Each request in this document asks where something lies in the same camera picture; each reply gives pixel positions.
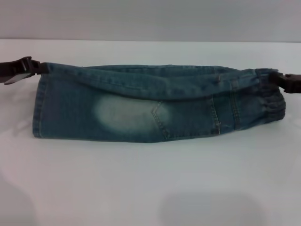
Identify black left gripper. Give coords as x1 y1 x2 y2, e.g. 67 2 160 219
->
0 56 48 86

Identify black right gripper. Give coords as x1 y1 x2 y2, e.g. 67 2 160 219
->
267 72 301 94

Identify blue denim shorts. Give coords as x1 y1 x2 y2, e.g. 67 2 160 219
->
32 61 287 144

